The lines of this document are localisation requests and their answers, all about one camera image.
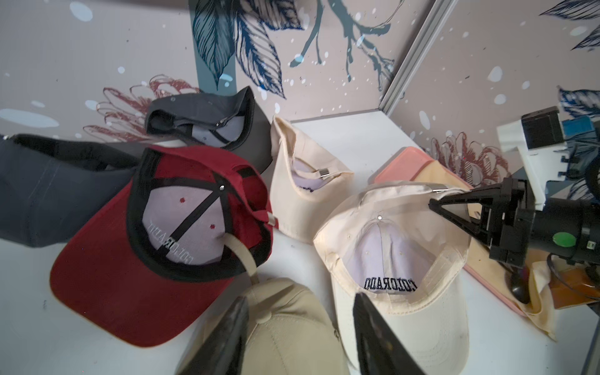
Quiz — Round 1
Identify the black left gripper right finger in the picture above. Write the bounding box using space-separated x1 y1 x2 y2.
352 293 425 375

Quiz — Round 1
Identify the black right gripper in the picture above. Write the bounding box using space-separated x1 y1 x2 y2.
428 178 535 267

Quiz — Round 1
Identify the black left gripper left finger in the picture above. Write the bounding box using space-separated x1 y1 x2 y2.
180 297 249 375

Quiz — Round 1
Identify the khaki baseball cap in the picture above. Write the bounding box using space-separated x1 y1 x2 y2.
175 231 350 375

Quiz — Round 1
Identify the cream Colorado baseball cap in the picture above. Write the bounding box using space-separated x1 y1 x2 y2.
313 181 470 374

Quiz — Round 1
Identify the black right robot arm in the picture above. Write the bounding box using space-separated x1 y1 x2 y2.
416 162 599 304

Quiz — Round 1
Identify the red baseball cap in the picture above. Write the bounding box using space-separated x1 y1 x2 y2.
49 146 275 348

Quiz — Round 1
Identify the cream baseball cap rear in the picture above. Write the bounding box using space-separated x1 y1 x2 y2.
270 117 354 244

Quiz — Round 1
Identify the black baseball cap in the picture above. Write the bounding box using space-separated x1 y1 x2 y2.
145 87 273 173

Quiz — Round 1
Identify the dark grey baseball cap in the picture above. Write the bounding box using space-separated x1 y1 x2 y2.
1 134 140 248

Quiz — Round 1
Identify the black spoon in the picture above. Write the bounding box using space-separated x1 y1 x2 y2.
500 262 531 305

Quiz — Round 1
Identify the pink plastic tray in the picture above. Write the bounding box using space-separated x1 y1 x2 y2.
369 147 527 317

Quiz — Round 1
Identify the amber spice jar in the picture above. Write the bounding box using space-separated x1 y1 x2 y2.
549 267 599 309

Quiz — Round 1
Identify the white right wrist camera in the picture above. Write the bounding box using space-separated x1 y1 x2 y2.
497 106 599 211

